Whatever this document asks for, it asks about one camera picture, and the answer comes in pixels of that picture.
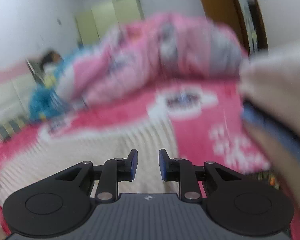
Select pale green wardrobe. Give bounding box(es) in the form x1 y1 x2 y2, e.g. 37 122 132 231
74 0 145 48

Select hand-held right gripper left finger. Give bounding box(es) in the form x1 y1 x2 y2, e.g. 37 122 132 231
54 149 139 203

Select pink and blue quilt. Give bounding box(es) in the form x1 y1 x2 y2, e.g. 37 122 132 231
29 12 250 121

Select beige houndstooth coat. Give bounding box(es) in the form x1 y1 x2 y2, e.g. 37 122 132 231
0 116 180 205

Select pink and white headboard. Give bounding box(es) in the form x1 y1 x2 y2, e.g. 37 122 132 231
0 62 44 131

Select blue folded garment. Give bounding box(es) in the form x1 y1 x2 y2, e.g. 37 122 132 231
241 102 300 167

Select wooden door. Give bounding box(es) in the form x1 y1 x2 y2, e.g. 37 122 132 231
194 0 250 53

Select dark patterned pillow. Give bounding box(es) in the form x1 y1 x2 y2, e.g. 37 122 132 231
26 58 44 83

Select black smartphone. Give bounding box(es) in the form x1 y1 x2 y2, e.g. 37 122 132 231
245 170 282 191

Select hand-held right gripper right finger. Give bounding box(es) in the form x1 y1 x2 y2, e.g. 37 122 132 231
158 149 242 203

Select black folded garment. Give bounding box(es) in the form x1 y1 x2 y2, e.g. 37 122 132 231
242 99 300 153

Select plaid pillow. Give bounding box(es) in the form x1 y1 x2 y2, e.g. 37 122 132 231
0 116 32 143

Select pink floral blanket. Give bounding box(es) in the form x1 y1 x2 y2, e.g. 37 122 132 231
0 79 292 240

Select wooden door frame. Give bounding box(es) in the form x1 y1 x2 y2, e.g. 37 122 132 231
247 0 269 53

